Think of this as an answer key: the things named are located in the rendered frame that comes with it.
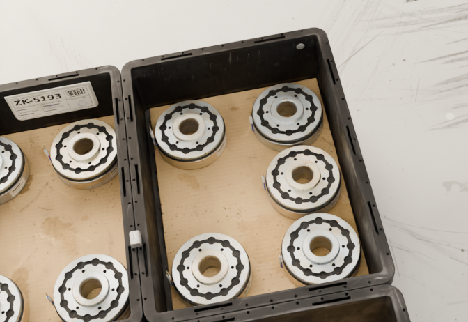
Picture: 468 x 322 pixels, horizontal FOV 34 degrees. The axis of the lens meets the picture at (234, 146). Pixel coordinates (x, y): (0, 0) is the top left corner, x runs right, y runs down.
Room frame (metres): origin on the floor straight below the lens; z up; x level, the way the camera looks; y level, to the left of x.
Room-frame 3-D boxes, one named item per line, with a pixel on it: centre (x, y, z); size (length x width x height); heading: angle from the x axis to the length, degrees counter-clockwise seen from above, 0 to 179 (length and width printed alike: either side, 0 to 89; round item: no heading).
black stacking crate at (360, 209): (0.52, -0.01, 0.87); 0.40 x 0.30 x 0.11; 0
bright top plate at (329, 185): (0.52, -0.09, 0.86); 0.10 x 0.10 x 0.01
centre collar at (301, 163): (0.52, -0.09, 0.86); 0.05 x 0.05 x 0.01
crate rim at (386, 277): (0.52, -0.01, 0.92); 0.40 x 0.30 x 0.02; 0
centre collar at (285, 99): (0.64, -0.08, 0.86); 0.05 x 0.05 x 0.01
